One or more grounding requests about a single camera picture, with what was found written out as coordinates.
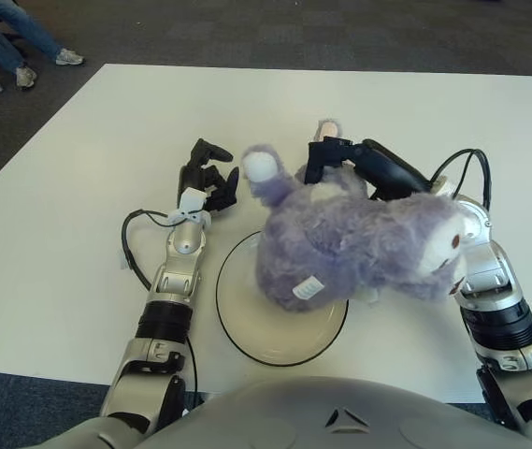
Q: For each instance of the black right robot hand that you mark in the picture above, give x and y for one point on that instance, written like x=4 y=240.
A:
x=378 y=166

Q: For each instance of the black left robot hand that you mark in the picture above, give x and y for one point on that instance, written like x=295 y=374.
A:
x=207 y=184

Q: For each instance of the purple plush bunny doll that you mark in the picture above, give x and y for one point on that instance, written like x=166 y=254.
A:
x=340 y=243

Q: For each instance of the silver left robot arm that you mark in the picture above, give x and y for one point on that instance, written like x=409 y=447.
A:
x=174 y=262

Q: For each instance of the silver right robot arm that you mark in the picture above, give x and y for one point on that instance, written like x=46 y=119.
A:
x=499 y=299

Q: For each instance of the white plate with black rim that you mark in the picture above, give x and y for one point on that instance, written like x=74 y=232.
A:
x=265 y=337

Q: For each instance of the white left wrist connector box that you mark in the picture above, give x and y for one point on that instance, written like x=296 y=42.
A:
x=193 y=198

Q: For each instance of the white sneaker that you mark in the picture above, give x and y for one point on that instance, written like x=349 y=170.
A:
x=70 y=57
x=26 y=76

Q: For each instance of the silver robot torso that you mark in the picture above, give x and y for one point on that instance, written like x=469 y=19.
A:
x=293 y=414

